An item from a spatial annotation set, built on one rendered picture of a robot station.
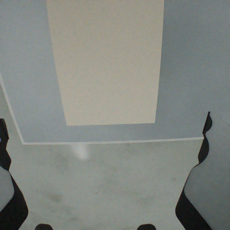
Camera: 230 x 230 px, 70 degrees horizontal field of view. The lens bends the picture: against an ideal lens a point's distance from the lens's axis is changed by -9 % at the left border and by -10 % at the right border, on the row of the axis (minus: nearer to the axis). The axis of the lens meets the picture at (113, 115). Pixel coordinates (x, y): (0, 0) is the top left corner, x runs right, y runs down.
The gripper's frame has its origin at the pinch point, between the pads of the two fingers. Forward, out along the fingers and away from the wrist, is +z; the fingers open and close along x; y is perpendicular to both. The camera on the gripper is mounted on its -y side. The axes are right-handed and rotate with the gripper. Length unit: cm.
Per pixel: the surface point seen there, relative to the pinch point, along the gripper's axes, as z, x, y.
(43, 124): 17.0, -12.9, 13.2
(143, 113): 9.6, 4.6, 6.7
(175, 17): 17.2, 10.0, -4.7
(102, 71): 9.7, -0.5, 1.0
